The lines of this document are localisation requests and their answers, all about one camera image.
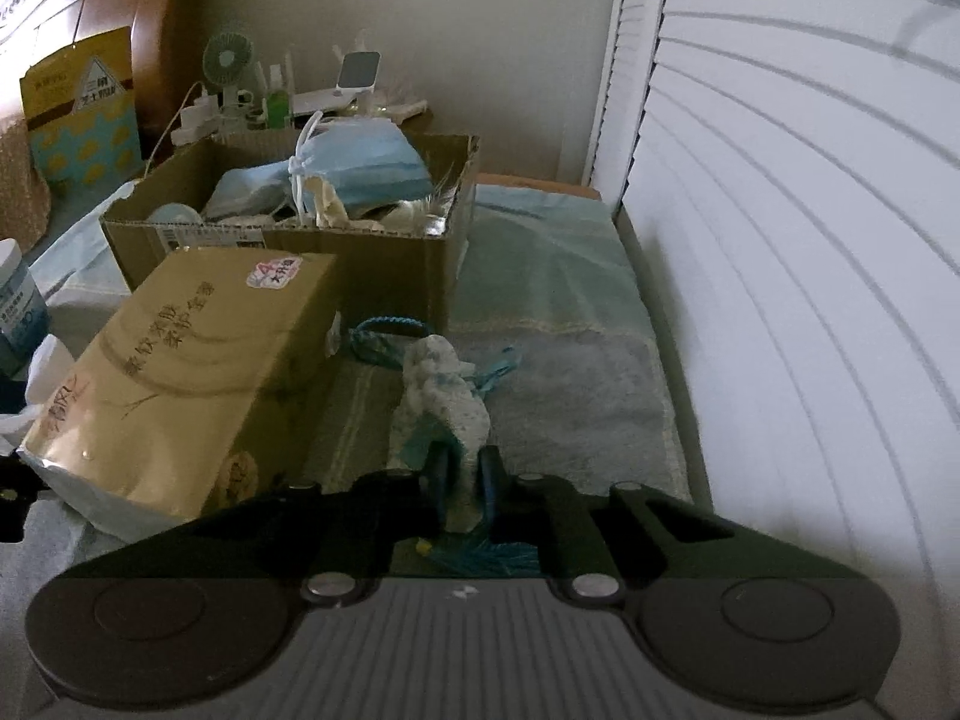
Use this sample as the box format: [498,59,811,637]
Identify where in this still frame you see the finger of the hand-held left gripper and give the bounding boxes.
[0,454,43,545]

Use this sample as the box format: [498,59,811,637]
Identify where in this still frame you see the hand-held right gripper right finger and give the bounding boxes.
[477,444,741,608]

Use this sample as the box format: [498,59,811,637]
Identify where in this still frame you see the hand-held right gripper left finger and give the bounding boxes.
[191,441,460,607]

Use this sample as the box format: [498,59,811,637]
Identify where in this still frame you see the white blue patterned cloth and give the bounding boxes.
[388,335,494,535]

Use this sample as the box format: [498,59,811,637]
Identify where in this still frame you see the white lion pendant with tassel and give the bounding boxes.
[348,316,542,580]

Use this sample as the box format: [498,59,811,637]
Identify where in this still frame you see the cardboard box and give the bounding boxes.
[100,132,481,338]

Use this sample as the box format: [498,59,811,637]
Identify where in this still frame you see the blue face mask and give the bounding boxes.
[201,167,295,221]
[288,122,434,220]

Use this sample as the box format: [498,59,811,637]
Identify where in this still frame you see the clear jar with white lid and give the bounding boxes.
[0,238,51,385]

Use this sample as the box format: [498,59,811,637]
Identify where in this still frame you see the golden tissue pack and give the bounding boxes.
[16,246,340,542]

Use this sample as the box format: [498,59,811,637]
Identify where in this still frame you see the pale green round container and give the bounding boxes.
[147,202,203,227]

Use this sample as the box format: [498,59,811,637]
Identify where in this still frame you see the white louvered door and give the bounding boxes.
[580,0,960,698]

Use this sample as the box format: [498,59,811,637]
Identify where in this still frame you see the yellow printed bag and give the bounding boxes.
[18,25,145,186]

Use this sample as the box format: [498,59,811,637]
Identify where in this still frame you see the white flat router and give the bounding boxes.
[291,90,355,119]

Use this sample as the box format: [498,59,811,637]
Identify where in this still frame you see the white power strip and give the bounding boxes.
[170,94,227,148]

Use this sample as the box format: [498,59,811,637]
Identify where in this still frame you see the white device with screen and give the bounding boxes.
[336,50,383,98]

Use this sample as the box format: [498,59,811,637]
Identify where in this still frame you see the small green desk fan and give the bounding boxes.
[202,31,254,110]

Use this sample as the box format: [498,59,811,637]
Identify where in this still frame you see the wooden bed frame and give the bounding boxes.
[475,172,605,202]

